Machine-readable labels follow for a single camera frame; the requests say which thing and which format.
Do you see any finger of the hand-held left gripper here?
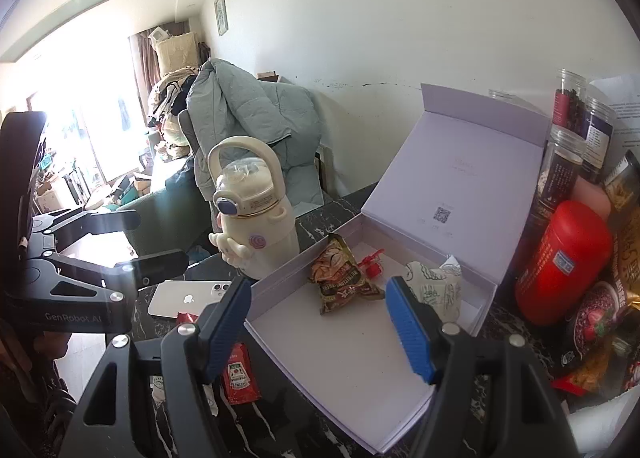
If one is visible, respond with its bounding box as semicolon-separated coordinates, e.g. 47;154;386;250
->
27;248;190;307
31;208;142;251

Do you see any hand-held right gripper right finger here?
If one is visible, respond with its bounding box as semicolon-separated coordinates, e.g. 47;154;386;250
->
385;275;581;458

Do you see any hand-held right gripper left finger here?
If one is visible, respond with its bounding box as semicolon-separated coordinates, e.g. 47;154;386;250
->
60;275;252;458

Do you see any small red sauce packet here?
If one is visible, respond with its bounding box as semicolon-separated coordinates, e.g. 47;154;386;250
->
221;342;262;406

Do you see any small red plastic clip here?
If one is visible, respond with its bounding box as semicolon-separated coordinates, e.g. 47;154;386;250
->
357;249;387;276

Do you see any brown snack packet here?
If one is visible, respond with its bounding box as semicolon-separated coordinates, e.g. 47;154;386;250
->
307;233;386;315

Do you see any lavender gift box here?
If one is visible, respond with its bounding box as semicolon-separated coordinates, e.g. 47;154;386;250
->
244;83;551;454

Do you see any person's left hand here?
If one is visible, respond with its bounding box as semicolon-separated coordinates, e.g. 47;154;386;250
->
30;332;69;364

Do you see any white smartphone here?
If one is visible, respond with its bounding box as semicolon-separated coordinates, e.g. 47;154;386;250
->
147;279;233;319

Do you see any dark green chair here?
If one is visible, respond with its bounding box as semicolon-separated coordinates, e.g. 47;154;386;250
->
117;158;211;259

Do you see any white cartoon water bottle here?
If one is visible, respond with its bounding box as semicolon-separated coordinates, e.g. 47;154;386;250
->
206;135;301;281

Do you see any pile of clothes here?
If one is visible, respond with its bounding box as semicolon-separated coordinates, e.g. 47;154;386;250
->
145;66;201;159

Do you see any red canister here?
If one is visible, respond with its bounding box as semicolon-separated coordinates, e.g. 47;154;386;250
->
515;201;613;328

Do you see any grey-green down jacket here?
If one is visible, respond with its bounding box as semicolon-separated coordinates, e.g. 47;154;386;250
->
186;57;323;219

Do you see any cream pillow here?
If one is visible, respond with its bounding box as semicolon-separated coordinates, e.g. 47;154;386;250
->
152;32;201;76

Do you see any strawberry print packet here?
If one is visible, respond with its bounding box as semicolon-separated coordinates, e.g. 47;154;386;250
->
560;281;640;369

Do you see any orange red snack bag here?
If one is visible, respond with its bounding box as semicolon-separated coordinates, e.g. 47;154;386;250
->
552;333;640;396

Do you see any white paper roll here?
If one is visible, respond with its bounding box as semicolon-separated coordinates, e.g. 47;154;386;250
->
567;385;638;458

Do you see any pink container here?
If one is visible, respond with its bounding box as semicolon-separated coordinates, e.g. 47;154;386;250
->
572;175;613;219

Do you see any white paper sheet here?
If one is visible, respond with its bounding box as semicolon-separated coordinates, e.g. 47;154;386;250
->
587;78;640;159

